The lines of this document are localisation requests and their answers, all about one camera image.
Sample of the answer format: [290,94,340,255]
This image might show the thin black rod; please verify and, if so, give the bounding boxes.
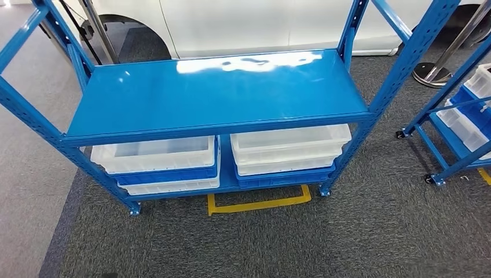
[58,0,104,67]

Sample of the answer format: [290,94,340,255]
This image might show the blue wheeled metal cart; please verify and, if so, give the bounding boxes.
[395,34,491,187]

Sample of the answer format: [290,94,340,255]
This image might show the round metal stand base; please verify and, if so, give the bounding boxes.
[412,61,454,89]

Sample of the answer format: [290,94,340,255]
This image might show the blue metal shelf rack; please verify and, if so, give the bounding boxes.
[0,0,462,217]

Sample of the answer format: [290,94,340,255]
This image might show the white car with red stripe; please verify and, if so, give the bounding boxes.
[53,0,491,61]

